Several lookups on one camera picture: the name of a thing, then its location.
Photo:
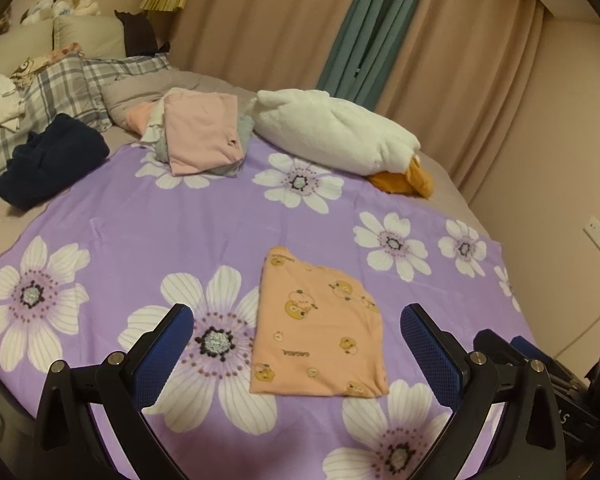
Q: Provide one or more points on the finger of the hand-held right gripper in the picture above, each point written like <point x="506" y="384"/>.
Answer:
<point x="532" y="350"/>
<point x="500" y="350"/>

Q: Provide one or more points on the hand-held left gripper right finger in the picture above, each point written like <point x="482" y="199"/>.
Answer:
<point x="432" y="355"/>

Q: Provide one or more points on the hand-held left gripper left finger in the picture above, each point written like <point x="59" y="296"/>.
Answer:
<point x="160" y="355"/>

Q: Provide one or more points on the orange printed baby shirt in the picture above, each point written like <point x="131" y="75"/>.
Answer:
<point x="310" y="330"/>

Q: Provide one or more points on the white crumpled clothes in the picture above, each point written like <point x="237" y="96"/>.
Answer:
<point x="0" y="105"/>

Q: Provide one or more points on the purple floral blanket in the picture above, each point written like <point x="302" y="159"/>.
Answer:
<point x="180" y="220"/>

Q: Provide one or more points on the bed with beige sheet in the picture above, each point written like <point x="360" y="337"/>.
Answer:
<point x="10" y="230"/>

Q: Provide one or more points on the navy blue garment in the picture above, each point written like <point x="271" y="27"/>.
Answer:
<point x="50" y="160"/>

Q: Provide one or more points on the pink folded garment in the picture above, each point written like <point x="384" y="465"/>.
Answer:
<point x="200" y="130"/>

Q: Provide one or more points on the peach folded garment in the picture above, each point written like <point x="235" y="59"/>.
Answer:
<point x="140" y="116"/>

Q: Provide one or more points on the white duck plush pillow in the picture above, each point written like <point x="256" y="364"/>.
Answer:
<point x="330" y="130"/>

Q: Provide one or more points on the grey quilt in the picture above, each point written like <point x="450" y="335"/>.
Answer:
<point x="190" y="80"/>

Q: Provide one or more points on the large plaid pillow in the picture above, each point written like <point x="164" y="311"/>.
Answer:
<point x="65" y="85"/>

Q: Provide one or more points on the cartoon print cloth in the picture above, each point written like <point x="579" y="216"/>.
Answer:
<point x="30" y="67"/>

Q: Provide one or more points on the dark brown cushion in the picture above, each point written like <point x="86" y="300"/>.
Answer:
<point x="137" y="35"/>

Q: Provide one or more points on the small beige pillow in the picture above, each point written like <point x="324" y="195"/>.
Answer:
<point x="90" y="35"/>

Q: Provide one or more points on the teal curtain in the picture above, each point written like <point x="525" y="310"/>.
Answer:
<point x="360" y="35"/>

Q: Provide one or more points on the large beige pillow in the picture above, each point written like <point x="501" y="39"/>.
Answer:
<point x="20" y="40"/>

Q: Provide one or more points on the wide beige curtain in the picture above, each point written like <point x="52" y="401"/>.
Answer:
<point x="260" y="25"/>

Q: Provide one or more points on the cream plush toy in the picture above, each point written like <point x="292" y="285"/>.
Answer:
<point x="85" y="5"/>

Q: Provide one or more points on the black and white plush toy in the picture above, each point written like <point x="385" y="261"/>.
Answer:
<point x="45" y="10"/>

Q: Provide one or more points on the beige curtain by wall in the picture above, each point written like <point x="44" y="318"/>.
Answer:
<point x="460" y="70"/>

